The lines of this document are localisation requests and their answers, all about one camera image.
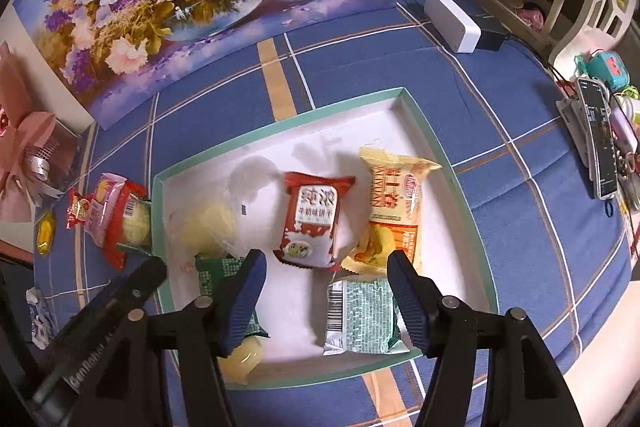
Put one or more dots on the white tray with teal rim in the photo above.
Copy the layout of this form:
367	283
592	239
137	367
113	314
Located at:
280	147

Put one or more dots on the pink flower bouquet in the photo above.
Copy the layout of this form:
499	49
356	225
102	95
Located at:
25	142

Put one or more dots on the clear bun packet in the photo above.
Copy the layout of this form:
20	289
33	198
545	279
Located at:
205	227

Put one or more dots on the pale green barcode packet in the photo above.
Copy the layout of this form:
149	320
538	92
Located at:
360	317

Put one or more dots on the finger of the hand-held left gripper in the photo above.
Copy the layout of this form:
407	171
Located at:
142	279

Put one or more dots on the blue and white wrapper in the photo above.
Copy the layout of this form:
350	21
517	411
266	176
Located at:
39	322

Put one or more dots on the white power adapter box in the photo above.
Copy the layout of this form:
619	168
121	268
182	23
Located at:
452	22

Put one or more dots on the lilac gadget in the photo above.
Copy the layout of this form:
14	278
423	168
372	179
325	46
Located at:
622	127

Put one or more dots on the clear rice cracker packet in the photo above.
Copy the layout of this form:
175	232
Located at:
137	224

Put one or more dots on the grey phone stand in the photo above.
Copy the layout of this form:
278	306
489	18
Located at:
575	122

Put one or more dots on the pink item under chair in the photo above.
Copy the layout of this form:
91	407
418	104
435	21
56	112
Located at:
530	16

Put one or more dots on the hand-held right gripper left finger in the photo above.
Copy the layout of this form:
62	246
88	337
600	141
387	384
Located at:
245	302

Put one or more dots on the pink snack packet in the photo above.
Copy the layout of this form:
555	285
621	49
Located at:
105	207

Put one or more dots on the red milk biscuit packet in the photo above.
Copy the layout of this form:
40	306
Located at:
310	222

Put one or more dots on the clear plastic box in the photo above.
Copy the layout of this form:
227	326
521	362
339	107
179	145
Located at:
70	157

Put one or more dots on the red gold-patterned snack packet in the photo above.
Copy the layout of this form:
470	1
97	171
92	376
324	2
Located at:
117	239

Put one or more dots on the dark green snack packet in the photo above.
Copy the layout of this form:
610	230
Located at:
212	277

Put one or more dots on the yellow jelly cup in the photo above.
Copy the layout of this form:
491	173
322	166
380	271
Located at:
245	357

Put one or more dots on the yellow cake packet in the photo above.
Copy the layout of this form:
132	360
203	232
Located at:
395	207

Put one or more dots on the yellow wrapped candy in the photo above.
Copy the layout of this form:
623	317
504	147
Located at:
44	232

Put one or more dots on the black adapter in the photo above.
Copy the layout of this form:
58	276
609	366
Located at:
492	34

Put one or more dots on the teal toy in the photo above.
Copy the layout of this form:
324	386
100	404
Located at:
607	69

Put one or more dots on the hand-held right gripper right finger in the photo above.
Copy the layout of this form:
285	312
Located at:
407	302

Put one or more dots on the smartphone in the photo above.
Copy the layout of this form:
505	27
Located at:
600	137

